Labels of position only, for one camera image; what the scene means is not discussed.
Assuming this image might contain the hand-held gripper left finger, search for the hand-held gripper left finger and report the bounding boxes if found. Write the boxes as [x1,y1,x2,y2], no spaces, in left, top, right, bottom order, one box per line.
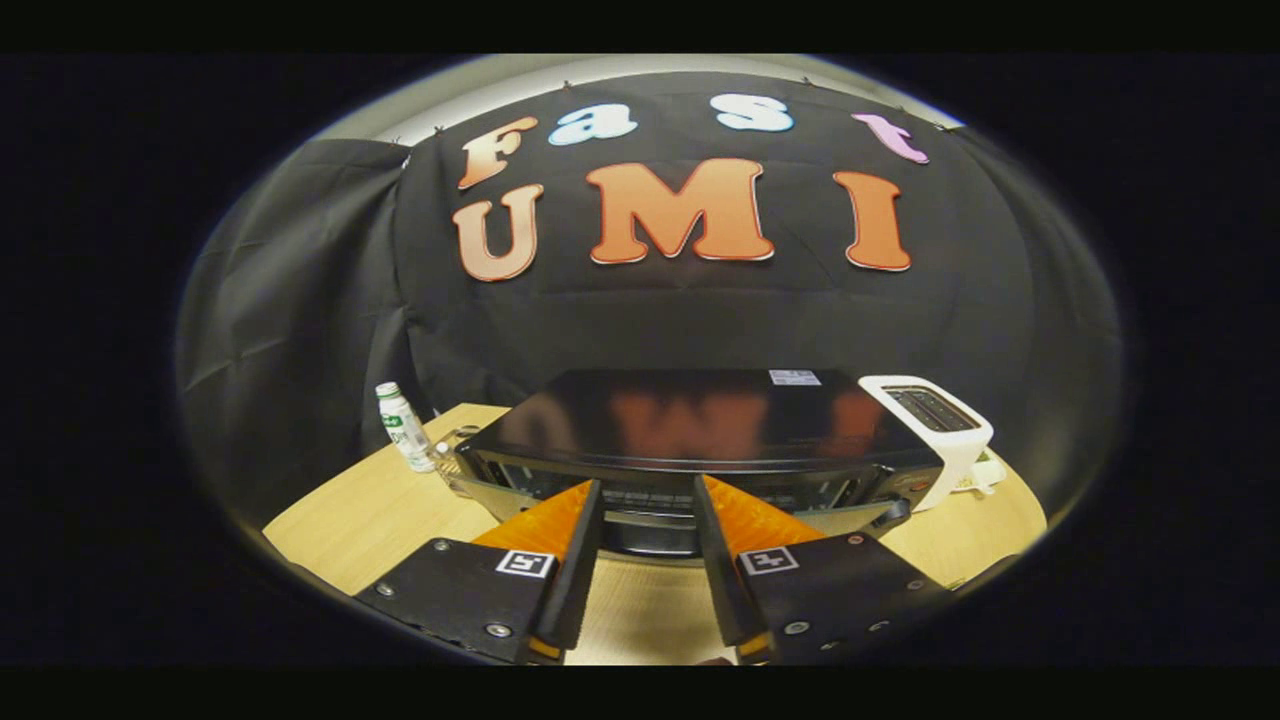
[355,480,604,664]

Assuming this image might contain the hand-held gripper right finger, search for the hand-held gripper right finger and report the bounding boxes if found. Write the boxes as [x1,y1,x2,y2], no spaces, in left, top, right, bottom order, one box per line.
[693,475,951,664]

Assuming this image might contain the black toaster oven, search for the black toaster oven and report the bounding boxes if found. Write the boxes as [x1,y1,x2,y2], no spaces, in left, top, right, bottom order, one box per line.
[455,368,946,559]

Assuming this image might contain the white slot toaster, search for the white slot toaster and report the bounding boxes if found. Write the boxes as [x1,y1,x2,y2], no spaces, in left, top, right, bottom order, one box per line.
[858,375,996,513]

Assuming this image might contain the white plastic drink bottle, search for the white plastic drink bottle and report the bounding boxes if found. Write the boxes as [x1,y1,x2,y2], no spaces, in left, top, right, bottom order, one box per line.
[375,382,438,473]

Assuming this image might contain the black backdrop cloth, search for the black backdrop cloth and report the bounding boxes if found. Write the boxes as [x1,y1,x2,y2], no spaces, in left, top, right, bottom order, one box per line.
[178,70,1126,521]

